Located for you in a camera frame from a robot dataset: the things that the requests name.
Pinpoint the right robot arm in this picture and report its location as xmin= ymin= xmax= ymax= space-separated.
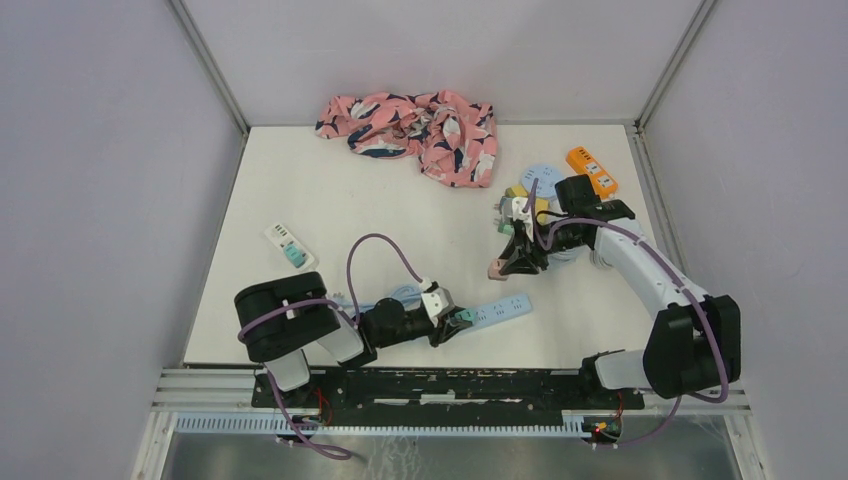
xmin=489 ymin=175 xmax=741 ymax=408

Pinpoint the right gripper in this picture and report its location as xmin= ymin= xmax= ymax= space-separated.
xmin=499 ymin=217 xmax=585 ymax=275

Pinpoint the teal adapter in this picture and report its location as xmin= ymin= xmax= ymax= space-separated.
xmin=450 ymin=309 xmax=476 ymax=329
xmin=282 ymin=243 xmax=307 ymax=268

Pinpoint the green adapter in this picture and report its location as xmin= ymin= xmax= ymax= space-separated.
xmin=497 ymin=222 xmax=514 ymax=235

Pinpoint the teal adapter on white strip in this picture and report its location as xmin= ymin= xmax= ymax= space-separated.
xmin=282 ymin=243 xmax=307 ymax=268

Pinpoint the pink patterned cloth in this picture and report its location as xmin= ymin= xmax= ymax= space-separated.
xmin=315 ymin=90 xmax=498 ymax=188

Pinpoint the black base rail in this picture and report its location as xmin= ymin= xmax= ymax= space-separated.
xmin=281 ymin=367 xmax=645 ymax=437

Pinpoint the pink adapter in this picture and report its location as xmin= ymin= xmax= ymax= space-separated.
xmin=487 ymin=259 xmax=506 ymax=281

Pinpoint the round blue socket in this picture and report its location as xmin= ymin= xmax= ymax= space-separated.
xmin=520 ymin=164 xmax=565 ymax=200

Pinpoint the white power strip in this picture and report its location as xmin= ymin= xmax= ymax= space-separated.
xmin=263 ymin=223 xmax=318 ymax=272

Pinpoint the yellow plug adapter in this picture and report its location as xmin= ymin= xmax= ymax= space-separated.
xmin=504 ymin=184 xmax=529 ymax=198
xmin=534 ymin=198 xmax=549 ymax=224

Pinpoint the orange power strip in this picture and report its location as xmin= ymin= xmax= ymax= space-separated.
xmin=565 ymin=146 xmax=619 ymax=200

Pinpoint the light blue power strip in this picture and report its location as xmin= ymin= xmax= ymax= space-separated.
xmin=463 ymin=294 xmax=533 ymax=333

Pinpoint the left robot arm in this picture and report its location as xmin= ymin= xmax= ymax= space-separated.
xmin=234 ymin=272 xmax=478 ymax=407

